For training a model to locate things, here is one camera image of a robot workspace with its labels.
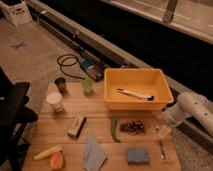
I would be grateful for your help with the yellow plastic bin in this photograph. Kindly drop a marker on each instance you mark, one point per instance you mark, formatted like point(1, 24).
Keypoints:
point(140, 80)

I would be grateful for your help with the blue sponge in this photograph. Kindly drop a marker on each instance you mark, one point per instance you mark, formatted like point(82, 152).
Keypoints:
point(137, 155)

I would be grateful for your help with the wooden block eraser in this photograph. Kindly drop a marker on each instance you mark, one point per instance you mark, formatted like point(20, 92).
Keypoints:
point(76, 126)

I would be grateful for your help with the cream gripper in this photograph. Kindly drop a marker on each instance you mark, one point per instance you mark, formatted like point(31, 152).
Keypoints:
point(163, 132)

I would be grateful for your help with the black chair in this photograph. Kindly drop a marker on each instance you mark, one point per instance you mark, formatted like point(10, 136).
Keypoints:
point(14, 116)

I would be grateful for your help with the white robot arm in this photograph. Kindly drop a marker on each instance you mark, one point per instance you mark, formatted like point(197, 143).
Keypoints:
point(187, 105)

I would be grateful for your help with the orange carrot toy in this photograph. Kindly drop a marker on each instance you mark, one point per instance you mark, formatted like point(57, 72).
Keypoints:
point(57, 161)

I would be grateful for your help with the grey metal post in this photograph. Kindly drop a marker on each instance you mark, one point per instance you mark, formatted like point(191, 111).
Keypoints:
point(170, 10)

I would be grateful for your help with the silver metal fork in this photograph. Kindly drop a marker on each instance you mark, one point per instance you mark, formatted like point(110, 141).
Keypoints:
point(163, 156)

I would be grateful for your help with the green plastic cup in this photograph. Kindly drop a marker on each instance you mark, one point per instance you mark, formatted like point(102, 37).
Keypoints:
point(87, 86)

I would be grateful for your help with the white paper cup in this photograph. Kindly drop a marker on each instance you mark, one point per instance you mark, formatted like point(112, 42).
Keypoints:
point(54, 99)

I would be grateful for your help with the dark grape bunch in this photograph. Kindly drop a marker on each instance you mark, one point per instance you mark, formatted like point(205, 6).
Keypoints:
point(132, 127)

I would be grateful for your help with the yellow banana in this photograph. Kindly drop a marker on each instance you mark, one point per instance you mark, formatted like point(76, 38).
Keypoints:
point(47, 152)

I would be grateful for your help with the grey folded cloth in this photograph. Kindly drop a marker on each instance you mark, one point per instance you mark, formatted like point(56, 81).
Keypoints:
point(94, 156)

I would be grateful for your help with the white cardboard box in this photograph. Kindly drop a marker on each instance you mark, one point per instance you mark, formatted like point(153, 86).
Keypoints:
point(17, 14)

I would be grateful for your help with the dark metal cup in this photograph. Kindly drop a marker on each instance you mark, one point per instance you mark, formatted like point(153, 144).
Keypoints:
point(61, 84)

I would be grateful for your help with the blue power box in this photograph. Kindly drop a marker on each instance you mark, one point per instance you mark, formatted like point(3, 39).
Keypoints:
point(91, 70)

